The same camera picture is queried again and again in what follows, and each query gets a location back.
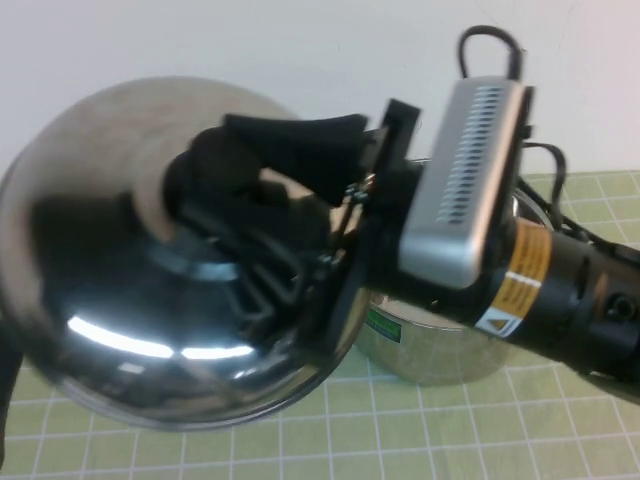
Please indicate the stainless steel pot lid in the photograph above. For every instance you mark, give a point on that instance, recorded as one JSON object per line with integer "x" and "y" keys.
{"x": 100, "y": 150}

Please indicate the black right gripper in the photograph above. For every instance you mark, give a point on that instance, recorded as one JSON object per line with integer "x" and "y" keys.
{"x": 395, "y": 150}

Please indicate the green grid table mat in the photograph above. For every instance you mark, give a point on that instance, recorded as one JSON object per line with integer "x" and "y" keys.
{"x": 450, "y": 440}

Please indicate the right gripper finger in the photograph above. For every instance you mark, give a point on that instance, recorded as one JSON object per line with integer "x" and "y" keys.
{"x": 270, "y": 270}

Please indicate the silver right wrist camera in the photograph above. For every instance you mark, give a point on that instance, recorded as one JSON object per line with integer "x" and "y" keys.
{"x": 460, "y": 175}

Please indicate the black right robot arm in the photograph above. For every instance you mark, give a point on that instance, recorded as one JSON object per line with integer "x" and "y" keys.
{"x": 575, "y": 290}

